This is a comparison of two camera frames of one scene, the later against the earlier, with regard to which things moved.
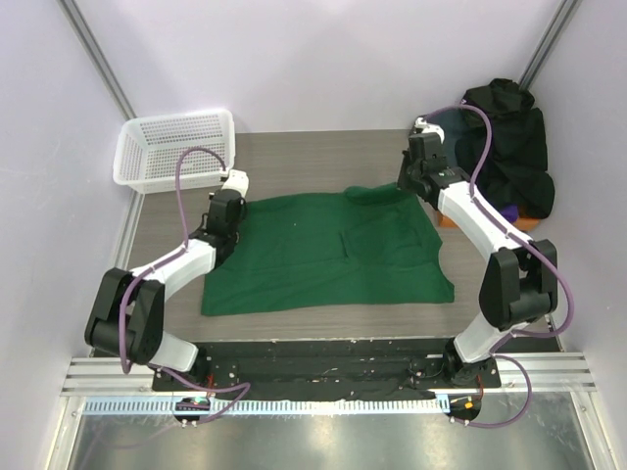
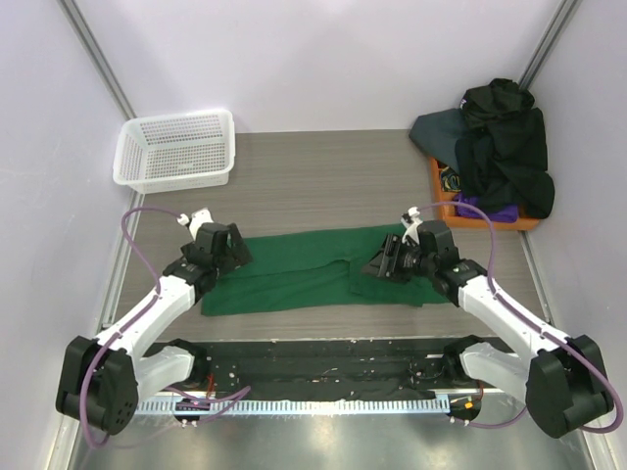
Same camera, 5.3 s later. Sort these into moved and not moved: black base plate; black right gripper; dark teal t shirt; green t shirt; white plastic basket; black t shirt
Moved: black right gripper; green t shirt
Not moved: dark teal t shirt; white plastic basket; black base plate; black t shirt
